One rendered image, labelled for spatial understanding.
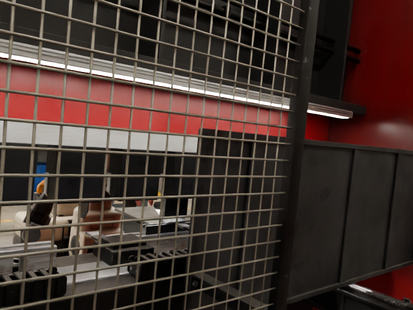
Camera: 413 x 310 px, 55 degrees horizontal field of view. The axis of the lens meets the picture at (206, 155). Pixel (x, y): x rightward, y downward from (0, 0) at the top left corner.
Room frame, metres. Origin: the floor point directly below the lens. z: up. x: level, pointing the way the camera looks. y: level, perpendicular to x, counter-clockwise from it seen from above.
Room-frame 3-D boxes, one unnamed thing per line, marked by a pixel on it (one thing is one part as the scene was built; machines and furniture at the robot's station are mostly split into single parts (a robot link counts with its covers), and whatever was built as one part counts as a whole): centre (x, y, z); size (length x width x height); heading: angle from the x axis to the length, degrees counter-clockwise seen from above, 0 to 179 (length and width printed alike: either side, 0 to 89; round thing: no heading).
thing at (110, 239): (1.09, 0.24, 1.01); 0.26 x 0.12 x 0.05; 40
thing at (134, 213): (1.54, 0.19, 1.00); 0.26 x 0.18 x 0.01; 40
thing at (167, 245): (1.39, 0.14, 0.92); 0.39 x 0.06 x 0.10; 130
